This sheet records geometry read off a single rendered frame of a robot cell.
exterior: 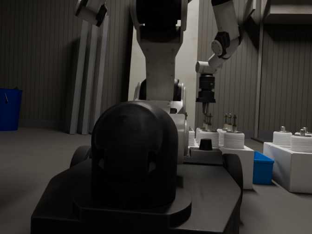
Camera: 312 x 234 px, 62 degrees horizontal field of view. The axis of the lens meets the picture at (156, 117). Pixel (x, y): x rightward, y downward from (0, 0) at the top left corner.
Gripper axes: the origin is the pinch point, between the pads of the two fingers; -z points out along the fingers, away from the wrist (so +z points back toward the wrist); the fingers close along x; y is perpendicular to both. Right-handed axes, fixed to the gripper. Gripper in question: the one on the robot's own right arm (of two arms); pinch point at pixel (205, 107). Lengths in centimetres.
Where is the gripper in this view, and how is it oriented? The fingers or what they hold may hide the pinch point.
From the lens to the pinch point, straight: 151.5
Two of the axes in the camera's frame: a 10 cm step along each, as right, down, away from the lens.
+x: -8.9, -0.3, -4.6
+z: 0.4, -10.0, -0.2
